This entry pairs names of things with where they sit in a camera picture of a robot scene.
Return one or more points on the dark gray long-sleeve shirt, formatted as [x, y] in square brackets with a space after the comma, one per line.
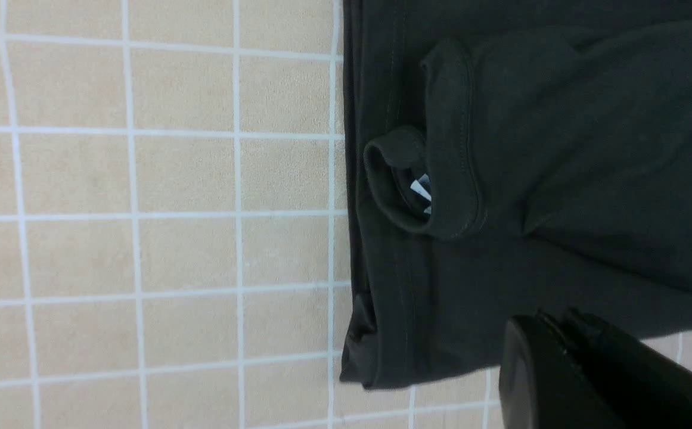
[509, 156]

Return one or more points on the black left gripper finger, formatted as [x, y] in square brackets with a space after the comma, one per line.
[580, 371]

